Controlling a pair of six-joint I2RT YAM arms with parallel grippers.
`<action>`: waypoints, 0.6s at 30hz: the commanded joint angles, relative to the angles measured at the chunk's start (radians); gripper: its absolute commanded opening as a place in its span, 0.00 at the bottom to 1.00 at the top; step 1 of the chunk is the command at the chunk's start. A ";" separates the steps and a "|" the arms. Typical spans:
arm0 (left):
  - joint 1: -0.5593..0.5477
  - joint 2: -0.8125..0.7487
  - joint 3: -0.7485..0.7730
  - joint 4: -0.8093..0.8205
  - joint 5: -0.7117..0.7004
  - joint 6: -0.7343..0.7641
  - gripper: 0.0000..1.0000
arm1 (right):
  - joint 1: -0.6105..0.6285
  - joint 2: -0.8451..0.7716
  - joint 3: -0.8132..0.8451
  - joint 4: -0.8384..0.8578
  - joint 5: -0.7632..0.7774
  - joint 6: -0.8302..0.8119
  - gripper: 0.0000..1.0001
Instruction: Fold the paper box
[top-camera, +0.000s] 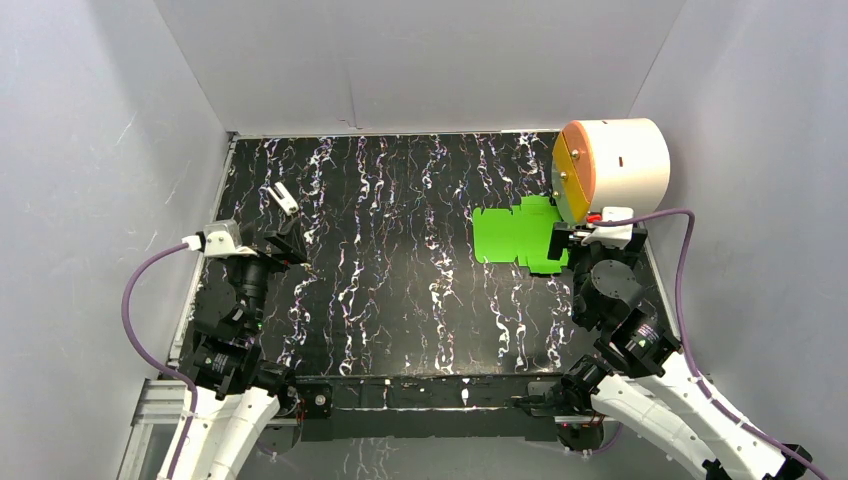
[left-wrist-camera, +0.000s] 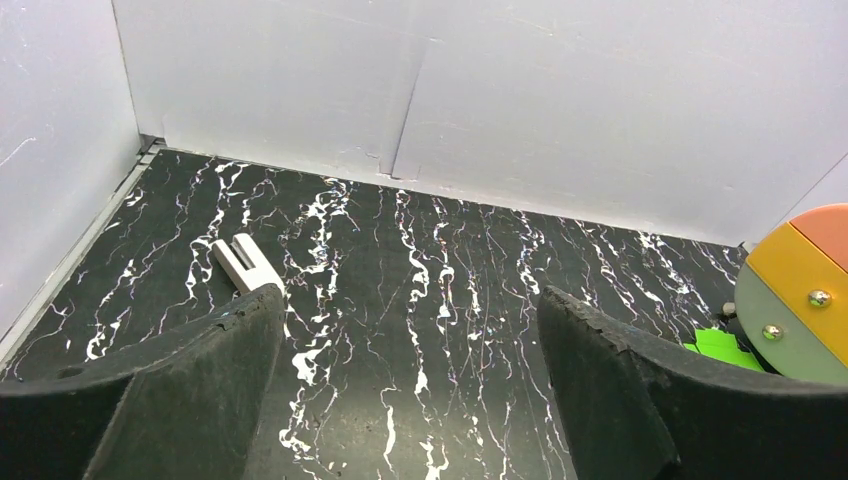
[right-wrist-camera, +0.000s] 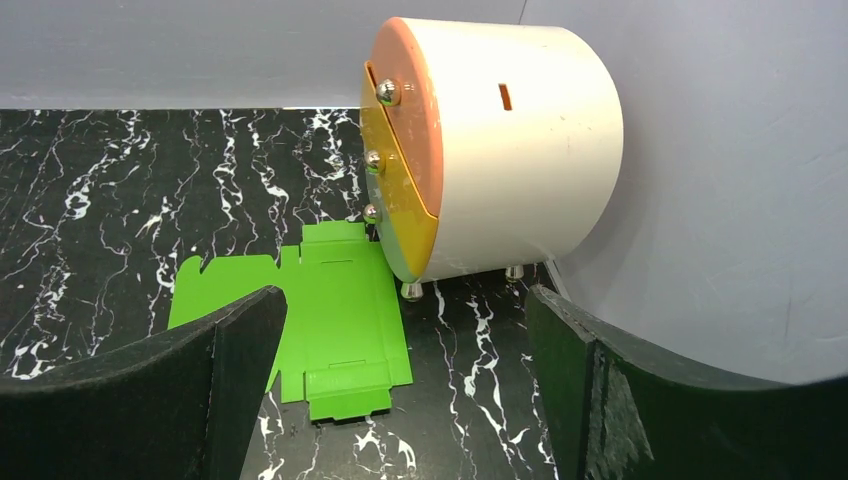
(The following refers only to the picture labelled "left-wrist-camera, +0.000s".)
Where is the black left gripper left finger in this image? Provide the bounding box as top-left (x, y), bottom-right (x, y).
top-left (1, 285), bottom-right (284, 479)

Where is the small white plastic clip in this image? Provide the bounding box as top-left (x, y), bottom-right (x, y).
top-left (211, 233), bottom-right (285, 295)

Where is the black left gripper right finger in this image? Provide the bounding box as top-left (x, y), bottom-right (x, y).
top-left (537, 286), bottom-right (847, 479)

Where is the white cylinder with coloured face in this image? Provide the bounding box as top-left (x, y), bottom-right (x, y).
top-left (734, 203), bottom-right (847, 385)

